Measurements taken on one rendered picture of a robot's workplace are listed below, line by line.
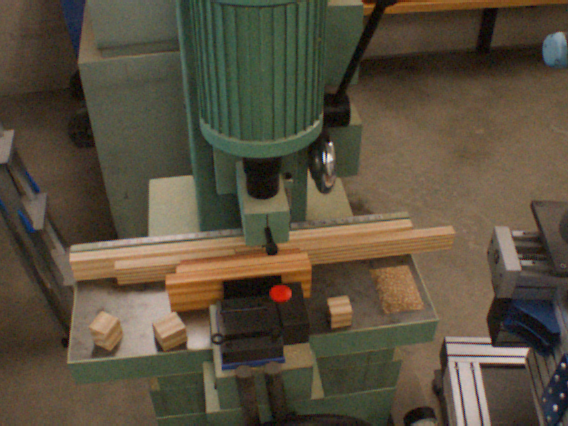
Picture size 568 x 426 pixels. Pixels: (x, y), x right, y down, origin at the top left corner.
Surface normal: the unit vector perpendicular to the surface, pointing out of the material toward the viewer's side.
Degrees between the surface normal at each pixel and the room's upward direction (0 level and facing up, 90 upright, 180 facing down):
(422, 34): 90
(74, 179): 0
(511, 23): 90
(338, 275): 0
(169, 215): 0
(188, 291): 90
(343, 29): 90
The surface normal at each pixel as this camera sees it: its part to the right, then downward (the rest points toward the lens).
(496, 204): 0.00, -0.75
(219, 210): 0.15, 0.66
